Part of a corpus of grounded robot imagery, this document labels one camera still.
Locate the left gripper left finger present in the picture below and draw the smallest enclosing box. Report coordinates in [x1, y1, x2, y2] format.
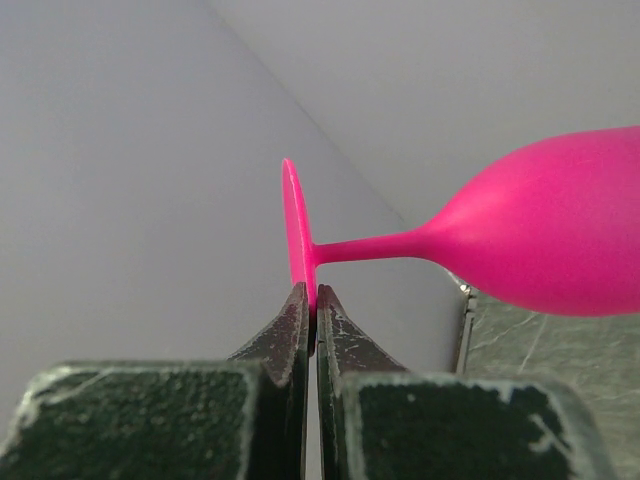
[1, 284, 309, 479]

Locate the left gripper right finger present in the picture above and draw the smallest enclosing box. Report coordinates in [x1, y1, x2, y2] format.
[317, 285, 616, 479]

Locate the pink plastic wine glass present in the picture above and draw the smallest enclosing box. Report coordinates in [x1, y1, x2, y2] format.
[282, 126, 639, 316]

